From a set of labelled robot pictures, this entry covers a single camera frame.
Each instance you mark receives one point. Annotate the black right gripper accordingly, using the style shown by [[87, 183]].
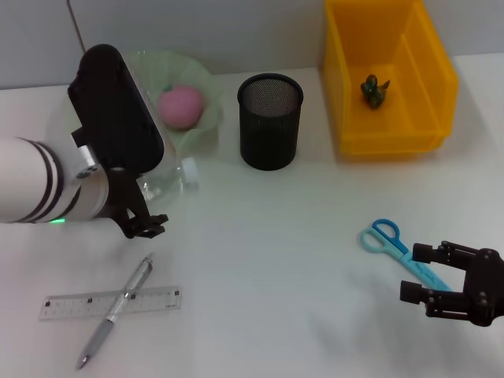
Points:
[[484, 287]]

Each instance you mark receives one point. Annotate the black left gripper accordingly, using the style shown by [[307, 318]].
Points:
[[124, 197]]

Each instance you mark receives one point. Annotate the clear water bottle green label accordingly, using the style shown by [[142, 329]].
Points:
[[189, 170]]

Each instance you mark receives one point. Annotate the pink peach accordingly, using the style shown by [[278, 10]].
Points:
[[181, 108]]

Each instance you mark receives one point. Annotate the blue scissors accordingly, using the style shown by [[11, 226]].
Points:
[[384, 240]]

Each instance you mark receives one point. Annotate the transparent plastic ruler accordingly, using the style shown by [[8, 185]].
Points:
[[71, 306]]

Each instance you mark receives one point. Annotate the silver ballpoint pen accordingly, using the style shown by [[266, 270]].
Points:
[[102, 334]]

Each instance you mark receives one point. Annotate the black mesh pen holder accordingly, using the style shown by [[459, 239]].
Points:
[[269, 134]]

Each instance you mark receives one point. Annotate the green glass fruit plate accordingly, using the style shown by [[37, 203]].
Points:
[[189, 71]]

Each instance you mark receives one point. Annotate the yellow plastic bin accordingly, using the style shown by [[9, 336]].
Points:
[[374, 126]]

